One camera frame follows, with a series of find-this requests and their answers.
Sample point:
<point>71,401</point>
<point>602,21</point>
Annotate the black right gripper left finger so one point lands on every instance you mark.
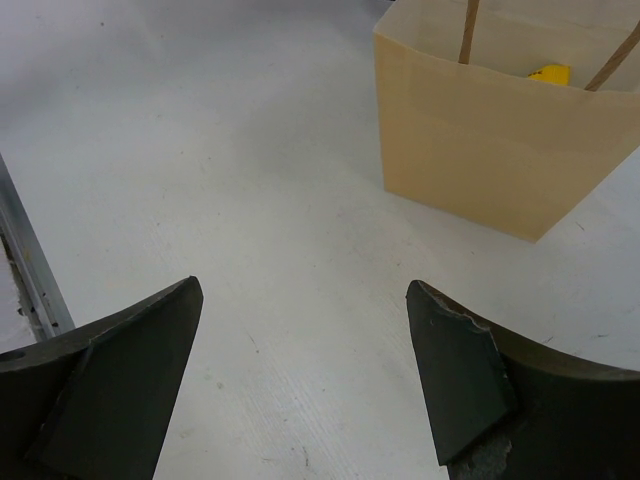
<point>96,402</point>

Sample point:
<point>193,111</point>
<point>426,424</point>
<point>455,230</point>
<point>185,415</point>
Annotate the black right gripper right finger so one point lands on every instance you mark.
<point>502,406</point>

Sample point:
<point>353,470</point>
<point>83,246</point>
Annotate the yellow snack packet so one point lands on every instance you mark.
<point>554,74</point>

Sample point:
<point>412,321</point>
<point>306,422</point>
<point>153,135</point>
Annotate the brown paper bag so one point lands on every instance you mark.
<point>483,141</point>

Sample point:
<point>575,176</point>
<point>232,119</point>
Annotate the aluminium front rail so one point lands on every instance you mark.
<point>41,301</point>

